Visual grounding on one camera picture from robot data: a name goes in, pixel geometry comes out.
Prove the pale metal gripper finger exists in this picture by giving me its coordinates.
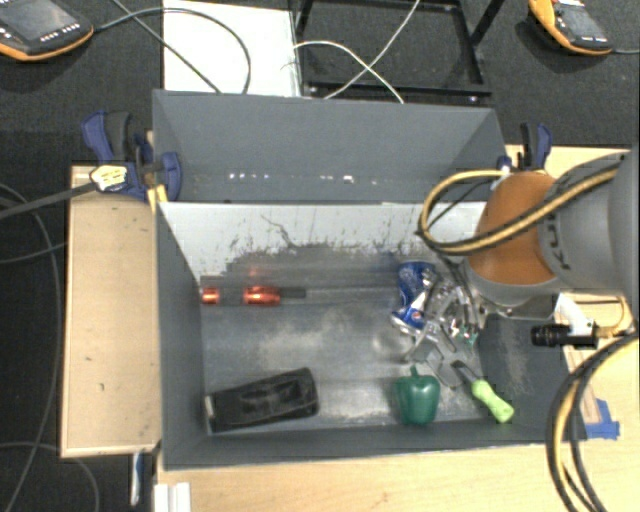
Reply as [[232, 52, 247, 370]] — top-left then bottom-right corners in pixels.
[[432, 348, 470, 388], [404, 323, 442, 364]]

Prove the green toy bell pepper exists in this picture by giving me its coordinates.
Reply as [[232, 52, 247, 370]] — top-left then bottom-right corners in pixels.
[[392, 364, 443, 428]]

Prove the crushed blue drink can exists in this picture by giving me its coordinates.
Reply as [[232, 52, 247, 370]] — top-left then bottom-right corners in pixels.
[[390, 260, 439, 337]]

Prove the grey metal bin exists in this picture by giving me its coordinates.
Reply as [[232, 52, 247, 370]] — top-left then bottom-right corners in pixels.
[[151, 88, 586, 471]]

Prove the pale wood board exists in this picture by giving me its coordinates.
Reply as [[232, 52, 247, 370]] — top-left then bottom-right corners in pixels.
[[59, 164, 164, 459]]

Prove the green-handled small tool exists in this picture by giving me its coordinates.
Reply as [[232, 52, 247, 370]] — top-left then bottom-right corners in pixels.
[[451, 360, 516, 424]]

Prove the black cylinder on white bracket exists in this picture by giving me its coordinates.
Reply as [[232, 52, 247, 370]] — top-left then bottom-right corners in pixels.
[[530, 292, 626, 350]]

